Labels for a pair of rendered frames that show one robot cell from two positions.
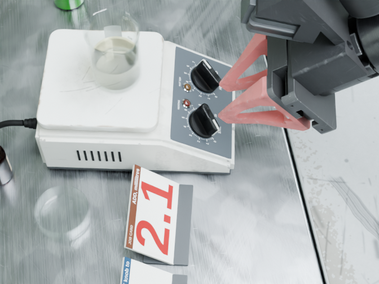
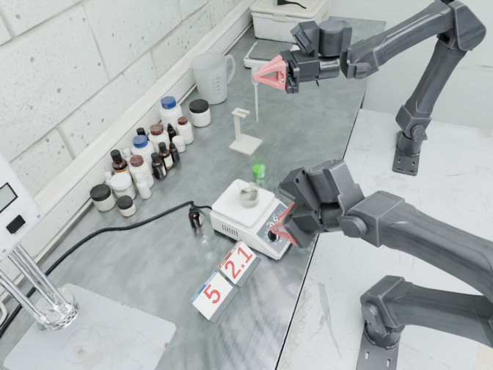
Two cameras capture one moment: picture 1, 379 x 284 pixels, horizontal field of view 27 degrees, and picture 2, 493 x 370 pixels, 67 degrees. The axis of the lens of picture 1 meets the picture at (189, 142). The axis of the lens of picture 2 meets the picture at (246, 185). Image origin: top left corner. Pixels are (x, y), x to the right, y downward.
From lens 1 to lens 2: 0.27 m
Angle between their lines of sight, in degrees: 24
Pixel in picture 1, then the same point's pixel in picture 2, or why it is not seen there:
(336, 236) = (307, 306)
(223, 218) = (265, 277)
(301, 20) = (296, 194)
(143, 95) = (253, 213)
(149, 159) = (247, 240)
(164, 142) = (253, 234)
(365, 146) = (342, 276)
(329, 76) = (305, 222)
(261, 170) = (292, 266)
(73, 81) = (232, 198)
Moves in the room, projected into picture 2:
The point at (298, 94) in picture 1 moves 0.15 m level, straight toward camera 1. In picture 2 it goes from (290, 225) to (234, 277)
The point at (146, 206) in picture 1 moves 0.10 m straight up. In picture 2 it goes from (235, 256) to (232, 230)
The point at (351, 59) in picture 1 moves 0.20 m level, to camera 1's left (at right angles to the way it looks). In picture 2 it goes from (312, 217) to (220, 181)
